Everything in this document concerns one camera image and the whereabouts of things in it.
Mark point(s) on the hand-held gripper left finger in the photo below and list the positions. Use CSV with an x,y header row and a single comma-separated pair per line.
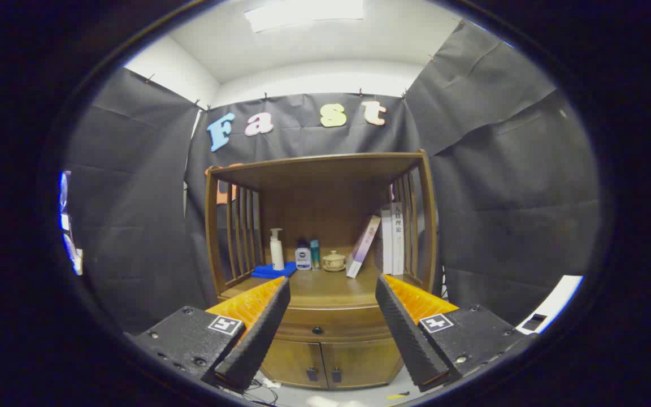
x,y
257,339

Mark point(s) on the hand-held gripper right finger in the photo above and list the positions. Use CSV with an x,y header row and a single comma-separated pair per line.
x,y
407,339

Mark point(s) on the wooden cabinet door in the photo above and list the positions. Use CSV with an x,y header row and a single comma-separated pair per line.
x,y
291,362
365,362

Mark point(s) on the wooden countertop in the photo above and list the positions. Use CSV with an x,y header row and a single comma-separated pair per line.
x,y
325,288

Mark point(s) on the brown wooden cabinet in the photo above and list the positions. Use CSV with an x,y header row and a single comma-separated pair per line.
x,y
325,175

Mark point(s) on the yellow tape strip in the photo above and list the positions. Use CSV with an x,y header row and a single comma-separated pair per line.
x,y
398,395

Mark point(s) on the blue folded cloth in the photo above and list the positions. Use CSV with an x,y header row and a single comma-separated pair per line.
x,y
269,272

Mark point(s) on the dark patterned book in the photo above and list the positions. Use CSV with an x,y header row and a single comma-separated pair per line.
x,y
378,257

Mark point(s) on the white pump bottle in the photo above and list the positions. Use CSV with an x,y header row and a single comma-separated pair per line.
x,y
277,254

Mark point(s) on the white bottle with blue cap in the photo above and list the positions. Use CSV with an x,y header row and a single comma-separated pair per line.
x,y
303,260

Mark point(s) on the white book with black characters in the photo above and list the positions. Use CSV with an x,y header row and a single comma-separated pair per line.
x,y
397,243

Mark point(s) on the plain white book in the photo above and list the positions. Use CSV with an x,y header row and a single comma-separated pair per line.
x,y
386,243

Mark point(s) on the purple cover book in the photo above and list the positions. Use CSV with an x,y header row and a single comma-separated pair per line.
x,y
362,249

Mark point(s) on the slim teal bottle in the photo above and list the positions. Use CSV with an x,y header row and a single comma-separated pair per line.
x,y
315,254

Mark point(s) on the beige lidded teacup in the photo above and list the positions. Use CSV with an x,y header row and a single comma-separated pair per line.
x,y
334,262

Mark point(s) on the white box device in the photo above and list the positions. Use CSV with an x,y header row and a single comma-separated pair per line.
x,y
557,299

